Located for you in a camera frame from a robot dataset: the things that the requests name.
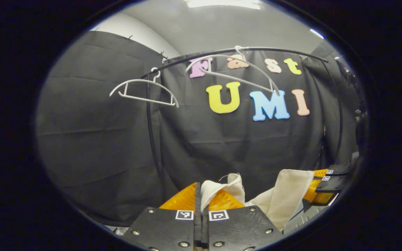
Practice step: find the black metal clothes rack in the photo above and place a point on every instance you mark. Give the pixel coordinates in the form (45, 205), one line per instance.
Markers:
(277, 50)

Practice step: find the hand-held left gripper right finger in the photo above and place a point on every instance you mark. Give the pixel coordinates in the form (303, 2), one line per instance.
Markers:
(239, 226)

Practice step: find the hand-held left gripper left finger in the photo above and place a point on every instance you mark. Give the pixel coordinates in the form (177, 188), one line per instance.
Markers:
(166, 226)

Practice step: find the white plastic clothes hanger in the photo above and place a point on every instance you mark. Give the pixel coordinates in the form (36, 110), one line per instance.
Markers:
(239, 81)
(141, 80)

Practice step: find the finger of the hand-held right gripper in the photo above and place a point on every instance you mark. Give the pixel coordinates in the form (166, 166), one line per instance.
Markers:
(339, 170)
(321, 193)

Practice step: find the cream long-sleeved shirt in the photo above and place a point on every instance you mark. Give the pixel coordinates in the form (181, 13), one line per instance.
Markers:
(284, 195)

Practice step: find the rectangular ceiling light panel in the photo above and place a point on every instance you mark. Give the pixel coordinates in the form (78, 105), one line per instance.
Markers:
(222, 3)
(317, 33)

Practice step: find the black backdrop cloth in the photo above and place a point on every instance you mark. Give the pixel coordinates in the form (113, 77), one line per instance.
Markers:
(99, 139)

